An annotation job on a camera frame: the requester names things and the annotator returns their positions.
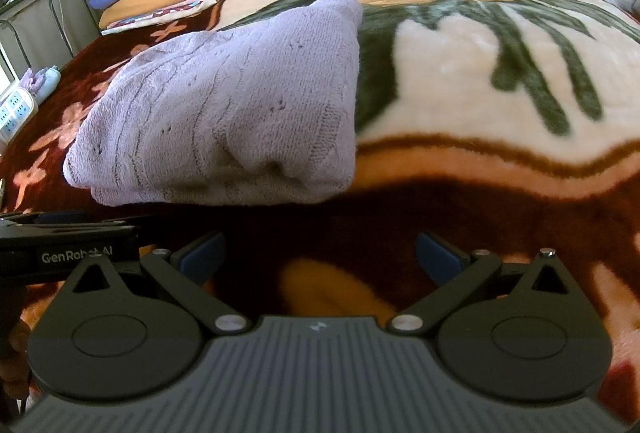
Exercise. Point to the white power strip blue sockets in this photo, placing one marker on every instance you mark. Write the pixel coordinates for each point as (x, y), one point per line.
(15, 108)

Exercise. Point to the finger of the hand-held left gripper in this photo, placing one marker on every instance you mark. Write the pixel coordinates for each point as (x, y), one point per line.
(60, 218)

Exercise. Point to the lilac knitted sweater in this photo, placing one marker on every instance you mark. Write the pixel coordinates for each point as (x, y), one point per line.
(225, 103)

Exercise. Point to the floral plush blanket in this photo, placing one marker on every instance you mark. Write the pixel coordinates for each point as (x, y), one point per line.
(450, 63)

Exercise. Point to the purple fluffy cloth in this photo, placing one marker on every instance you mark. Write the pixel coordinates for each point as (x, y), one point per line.
(32, 80)

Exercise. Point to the patterned folded sheet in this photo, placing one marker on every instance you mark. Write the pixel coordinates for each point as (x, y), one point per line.
(170, 10)

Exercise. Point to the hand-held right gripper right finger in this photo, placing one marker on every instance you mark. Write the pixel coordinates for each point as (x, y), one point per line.
(440, 258)

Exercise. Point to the person's left hand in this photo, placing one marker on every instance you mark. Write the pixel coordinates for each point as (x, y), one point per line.
(12, 343)

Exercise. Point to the light blue bottle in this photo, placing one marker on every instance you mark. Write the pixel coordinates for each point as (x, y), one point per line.
(49, 80)

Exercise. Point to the grey metal bed frame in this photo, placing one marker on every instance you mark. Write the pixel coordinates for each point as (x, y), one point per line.
(35, 23)

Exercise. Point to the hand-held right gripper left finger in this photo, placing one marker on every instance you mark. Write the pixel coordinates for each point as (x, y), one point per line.
(200, 258)

